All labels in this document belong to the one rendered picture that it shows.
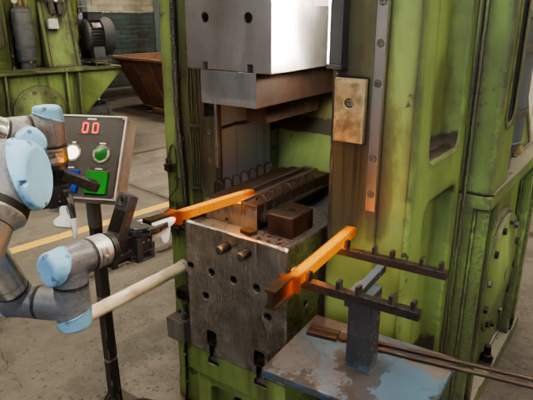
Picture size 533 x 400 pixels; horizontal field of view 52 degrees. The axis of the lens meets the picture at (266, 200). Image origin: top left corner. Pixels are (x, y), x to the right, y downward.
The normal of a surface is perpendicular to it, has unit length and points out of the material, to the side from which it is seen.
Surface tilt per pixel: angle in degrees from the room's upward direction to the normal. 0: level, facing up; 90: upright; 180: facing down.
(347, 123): 90
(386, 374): 0
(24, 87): 90
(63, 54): 79
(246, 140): 90
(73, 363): 0
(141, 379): 0
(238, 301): 90
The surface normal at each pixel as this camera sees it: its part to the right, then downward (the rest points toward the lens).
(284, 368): 0.00, -0.95
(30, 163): 1.00, -0.07
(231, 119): 0.81, 0.19
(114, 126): -0.16, -0.19
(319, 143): -0.58, 0.27
